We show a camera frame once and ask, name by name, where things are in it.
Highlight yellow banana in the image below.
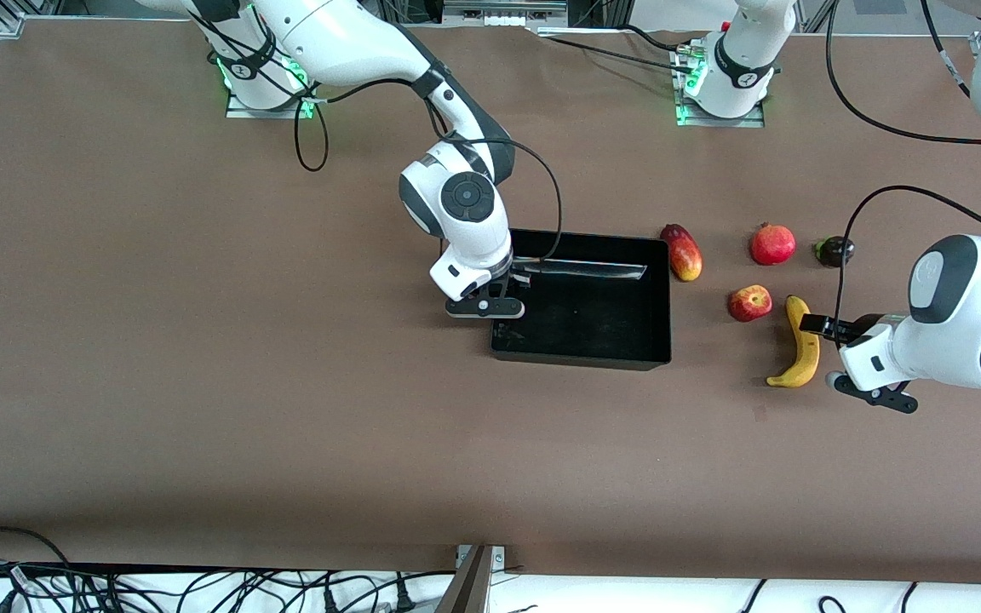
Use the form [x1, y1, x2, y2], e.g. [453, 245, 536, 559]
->
[766, 295, 822, 389]

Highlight red yellow apple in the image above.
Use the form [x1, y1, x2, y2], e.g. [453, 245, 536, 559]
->
[729, 285, 773, 323]

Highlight black plastic box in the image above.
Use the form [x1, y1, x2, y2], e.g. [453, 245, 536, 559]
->
[490, 227, 673, 371]

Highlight grey metal equipment box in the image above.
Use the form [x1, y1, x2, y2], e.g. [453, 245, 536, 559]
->
[442, 0, 568, 28]

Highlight dark purple mangosteen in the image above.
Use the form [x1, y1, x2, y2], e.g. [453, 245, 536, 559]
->
[814, 236, 856, 268]

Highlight red pomegranate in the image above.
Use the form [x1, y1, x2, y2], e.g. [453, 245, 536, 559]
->
[751, 223, 796, 266]

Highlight red yellow mango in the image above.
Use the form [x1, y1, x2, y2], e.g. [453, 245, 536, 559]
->
[659, 224, 703, 283]

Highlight dark metal profile bar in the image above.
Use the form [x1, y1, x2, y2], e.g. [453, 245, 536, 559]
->
[435, 545, 491, 613]

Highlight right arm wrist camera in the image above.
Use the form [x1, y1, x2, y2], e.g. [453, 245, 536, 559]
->
[445, 296, 527, 321]

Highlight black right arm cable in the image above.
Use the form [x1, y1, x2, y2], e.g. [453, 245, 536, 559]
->
[293, 77, 563, 265]

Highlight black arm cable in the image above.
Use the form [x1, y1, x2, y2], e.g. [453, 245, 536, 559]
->
[825, 0, 981, 324]
[293, 77, 563, 265]

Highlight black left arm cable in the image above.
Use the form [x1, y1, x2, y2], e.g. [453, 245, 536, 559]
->
[825, 0, 981, 324]

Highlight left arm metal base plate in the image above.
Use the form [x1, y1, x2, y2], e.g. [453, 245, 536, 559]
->
[675, 100, 766, 129]

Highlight long black base cable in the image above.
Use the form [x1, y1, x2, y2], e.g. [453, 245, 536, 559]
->
[537, 32, 691, 72]

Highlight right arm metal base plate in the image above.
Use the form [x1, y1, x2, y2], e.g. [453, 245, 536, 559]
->
[225, 89, 314, 118]

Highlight small metal table bracket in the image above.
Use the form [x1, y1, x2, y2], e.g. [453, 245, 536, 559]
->
[456, 545, 506, 570]

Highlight short black base cable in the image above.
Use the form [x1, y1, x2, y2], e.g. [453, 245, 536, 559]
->
[622, 24, 697, 54]

